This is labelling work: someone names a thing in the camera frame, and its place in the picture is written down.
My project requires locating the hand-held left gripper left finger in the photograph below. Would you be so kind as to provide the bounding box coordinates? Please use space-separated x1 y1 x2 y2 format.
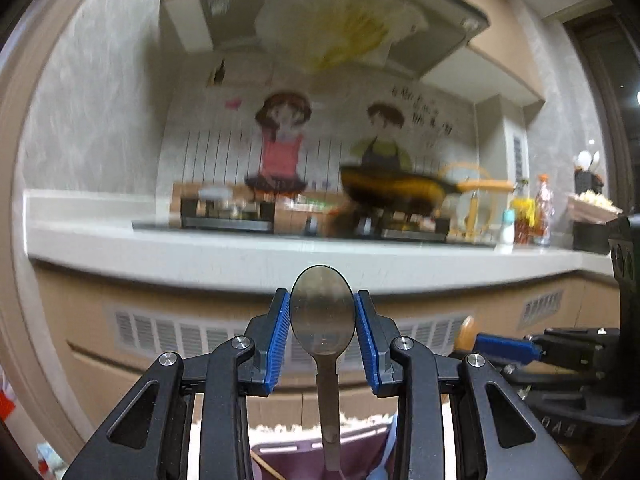
62 288 291 480

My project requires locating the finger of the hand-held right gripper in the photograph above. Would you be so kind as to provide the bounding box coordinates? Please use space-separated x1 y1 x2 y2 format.
500 365 586 396
474 327 621 376

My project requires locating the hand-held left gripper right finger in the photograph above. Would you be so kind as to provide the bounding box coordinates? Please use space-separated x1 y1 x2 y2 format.
353 290 583 480

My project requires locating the metal spoon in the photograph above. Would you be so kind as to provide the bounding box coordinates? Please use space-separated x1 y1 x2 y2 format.
290 264 356 472

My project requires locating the purple utensil holder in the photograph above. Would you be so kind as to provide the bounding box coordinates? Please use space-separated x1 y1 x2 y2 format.
249 426 392 480

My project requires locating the wooden chopstick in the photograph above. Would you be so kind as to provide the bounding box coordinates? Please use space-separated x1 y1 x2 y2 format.
251 451 287 480

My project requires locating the short grey vent grille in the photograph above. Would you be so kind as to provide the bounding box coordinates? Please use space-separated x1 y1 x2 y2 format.
521 289 567 325

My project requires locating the white cloth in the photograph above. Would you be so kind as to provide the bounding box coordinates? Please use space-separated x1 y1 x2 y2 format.
189 407 397 436

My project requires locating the bowl of white food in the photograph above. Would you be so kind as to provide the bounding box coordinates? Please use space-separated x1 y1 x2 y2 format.
566 189 624 224

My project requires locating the white bottle with blue cap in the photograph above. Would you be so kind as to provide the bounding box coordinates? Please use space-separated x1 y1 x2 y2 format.
498 207 517 255

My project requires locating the yellow and red sauce bottle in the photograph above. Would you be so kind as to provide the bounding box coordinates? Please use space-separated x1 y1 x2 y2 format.
511 194 537 247

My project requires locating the gas stove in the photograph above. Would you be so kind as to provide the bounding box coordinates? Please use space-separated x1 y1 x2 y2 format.
131 196 451 242

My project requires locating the clear bottle with orange cap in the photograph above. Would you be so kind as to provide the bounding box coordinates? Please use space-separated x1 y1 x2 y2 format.
534 174 552 247

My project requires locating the black holder with white spoons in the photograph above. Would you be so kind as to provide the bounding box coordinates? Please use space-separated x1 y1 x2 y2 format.
573 150 607 197

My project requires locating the black wok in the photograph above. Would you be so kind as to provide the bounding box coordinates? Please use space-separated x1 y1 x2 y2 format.
340 164 465 212

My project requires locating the yellow rimmed strainer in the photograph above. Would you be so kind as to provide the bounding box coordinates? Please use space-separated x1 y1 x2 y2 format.
439 161 516 242

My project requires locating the range hood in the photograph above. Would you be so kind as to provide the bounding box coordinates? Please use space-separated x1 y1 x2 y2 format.
191 0 490 75

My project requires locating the blue handled utensil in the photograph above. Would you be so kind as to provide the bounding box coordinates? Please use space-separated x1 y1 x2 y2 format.
371 432 396 480

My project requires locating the wall outlet panel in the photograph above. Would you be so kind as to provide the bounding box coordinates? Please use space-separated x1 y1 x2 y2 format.
511 131 529 177

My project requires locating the cartoon wall sticker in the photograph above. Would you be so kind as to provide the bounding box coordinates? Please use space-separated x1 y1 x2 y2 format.
159 79 477 197

